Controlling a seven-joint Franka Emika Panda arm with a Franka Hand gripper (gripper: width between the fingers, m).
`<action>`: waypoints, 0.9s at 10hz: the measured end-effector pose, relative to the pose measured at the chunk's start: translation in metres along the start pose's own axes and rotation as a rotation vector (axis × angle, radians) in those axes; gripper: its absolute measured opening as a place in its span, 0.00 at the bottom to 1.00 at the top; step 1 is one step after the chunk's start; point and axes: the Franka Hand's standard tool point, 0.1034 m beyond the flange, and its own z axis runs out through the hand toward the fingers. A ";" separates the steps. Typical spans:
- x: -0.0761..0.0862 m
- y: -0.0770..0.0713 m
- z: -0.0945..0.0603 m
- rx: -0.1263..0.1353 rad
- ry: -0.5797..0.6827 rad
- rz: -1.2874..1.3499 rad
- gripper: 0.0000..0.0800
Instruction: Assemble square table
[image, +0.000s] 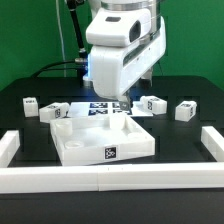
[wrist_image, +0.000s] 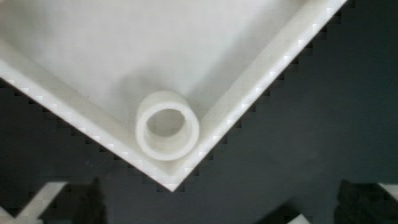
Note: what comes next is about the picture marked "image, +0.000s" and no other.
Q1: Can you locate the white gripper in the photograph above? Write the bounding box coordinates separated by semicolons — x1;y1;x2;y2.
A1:
89;19;166;111

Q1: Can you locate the white square table top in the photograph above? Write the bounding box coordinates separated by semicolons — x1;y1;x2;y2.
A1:
50;114;155;166

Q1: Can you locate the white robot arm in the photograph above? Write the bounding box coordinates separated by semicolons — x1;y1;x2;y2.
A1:
86;0;166;111

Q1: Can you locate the white marker sheet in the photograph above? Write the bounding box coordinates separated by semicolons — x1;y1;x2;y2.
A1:
67;101;152;117

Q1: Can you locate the white U-shaped obstacle fence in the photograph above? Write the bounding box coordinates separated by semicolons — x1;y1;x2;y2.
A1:
0;130;224;194

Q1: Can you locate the black cable bundle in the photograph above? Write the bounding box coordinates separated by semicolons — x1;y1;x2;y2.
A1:
31;0;88;78

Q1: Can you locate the white thin cable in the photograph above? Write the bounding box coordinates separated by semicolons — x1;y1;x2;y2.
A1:
56;0;68;78

